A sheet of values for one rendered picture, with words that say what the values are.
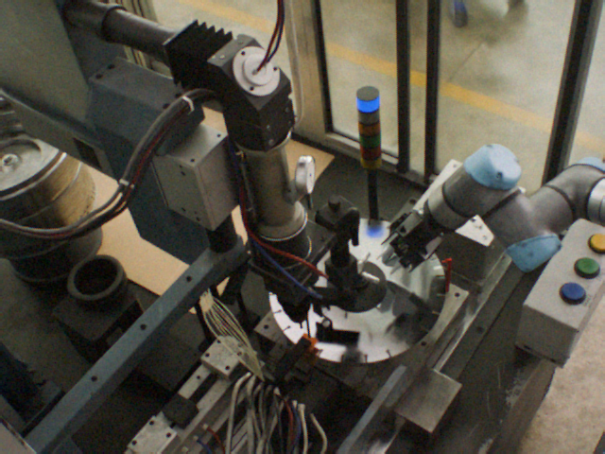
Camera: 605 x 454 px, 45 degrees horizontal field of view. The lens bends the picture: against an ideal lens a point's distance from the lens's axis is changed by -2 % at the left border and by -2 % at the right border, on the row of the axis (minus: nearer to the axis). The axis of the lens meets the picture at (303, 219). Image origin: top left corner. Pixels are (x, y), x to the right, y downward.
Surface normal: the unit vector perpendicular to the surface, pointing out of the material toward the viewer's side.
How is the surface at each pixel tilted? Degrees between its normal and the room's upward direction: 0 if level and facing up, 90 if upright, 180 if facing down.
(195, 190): 90
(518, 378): 0
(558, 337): 90
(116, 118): 59
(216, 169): 90
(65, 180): 90
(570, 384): 0
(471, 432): 0
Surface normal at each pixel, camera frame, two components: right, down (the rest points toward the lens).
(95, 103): -0.55, 0.22
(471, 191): -0.70, 0.36
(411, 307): -0.11, -0.65
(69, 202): 0.87, 0.31
